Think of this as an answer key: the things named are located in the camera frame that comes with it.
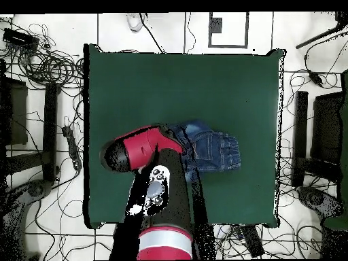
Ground black electronics box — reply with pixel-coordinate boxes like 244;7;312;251
2;27;41;51

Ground black wheeled stand base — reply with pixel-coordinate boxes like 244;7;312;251
296;185;344;221
0;179;54;260

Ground dark green table cloth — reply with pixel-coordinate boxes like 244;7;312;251
83;43;286;229

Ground tangled black cables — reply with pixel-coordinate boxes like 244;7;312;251
16;22;84;88

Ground green cloth sheet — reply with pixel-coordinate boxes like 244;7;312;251
323;69;348;231

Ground small grey square patch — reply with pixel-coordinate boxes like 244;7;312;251
211;17;224;34

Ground black flat panel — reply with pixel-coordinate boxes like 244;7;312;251
310;91;344;165
0;75;29;146

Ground black power adapter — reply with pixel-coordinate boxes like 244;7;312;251
307;71;324;88

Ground black upright bar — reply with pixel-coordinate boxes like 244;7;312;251
291;90;309;188
42;82;61;182

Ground blue denim jeans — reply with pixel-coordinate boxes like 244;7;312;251
165;119;242;183

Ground person's foot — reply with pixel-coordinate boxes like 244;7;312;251
126;12;145;33

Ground black power strip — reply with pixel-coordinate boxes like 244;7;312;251
61;125;83;171

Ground black rod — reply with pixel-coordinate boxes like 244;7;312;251
295;22;348;50

